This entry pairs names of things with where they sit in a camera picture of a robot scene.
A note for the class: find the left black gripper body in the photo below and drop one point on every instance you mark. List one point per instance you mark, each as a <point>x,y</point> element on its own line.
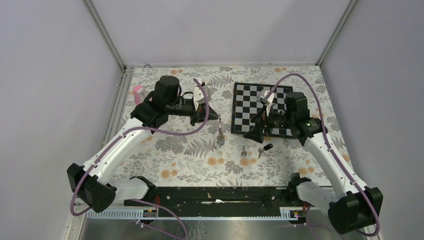
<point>194,114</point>

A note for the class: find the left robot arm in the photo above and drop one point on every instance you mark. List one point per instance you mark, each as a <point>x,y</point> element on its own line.
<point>92,182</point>

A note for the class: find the keyring with coloured keys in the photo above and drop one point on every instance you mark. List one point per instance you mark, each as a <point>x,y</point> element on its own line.
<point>221,137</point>

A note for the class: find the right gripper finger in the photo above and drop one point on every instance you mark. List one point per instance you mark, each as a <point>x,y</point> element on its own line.
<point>256,133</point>
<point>257,116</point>

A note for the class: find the white cable duct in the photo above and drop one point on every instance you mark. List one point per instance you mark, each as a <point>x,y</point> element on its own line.
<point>150,213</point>

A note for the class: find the key with black fob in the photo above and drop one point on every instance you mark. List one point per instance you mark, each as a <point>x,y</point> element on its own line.
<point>263,149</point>

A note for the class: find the floral table mat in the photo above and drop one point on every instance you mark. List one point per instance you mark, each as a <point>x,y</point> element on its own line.
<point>198,161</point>

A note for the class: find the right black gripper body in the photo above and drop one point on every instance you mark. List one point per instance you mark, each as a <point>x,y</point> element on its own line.
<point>279,120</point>

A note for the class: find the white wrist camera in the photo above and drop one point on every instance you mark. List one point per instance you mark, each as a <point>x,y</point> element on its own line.
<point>266,98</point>
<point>199,97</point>

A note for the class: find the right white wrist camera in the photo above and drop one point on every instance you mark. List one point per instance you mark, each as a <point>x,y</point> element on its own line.
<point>266,98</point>

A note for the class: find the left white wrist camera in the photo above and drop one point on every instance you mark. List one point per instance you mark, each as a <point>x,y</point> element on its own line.
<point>199,97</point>

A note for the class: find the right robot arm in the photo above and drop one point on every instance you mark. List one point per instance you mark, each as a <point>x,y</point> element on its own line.
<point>352,205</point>

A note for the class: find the silver key white head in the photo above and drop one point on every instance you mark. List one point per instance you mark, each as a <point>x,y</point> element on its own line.
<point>243,153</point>

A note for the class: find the pink box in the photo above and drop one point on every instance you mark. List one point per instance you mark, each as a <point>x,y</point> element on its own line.
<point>140,93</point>

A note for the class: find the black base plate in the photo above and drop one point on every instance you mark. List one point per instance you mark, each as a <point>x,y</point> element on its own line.
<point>223,201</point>

